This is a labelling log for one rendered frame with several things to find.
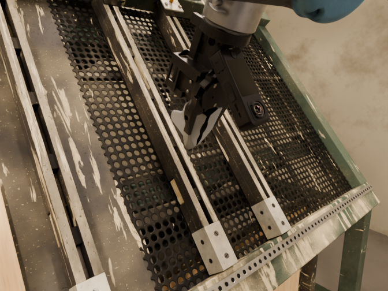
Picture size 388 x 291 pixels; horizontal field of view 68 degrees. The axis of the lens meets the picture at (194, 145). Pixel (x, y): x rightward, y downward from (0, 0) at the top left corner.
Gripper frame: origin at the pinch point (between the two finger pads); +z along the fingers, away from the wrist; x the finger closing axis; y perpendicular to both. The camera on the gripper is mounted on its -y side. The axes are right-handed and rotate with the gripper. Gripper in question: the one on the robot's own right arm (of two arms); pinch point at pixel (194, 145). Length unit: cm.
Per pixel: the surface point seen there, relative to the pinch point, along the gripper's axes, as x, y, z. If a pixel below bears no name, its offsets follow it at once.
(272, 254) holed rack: -35, -20, 43
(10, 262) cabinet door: 26.3, 13.8, 33.7
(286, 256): -42, -23, 45
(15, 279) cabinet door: 26.5, 10.7, 34.9
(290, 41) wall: -304, 122, 49
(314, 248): -56, -28, 48
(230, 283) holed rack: -15.7, -17.4, 42.1
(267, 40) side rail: -133, 63, 15
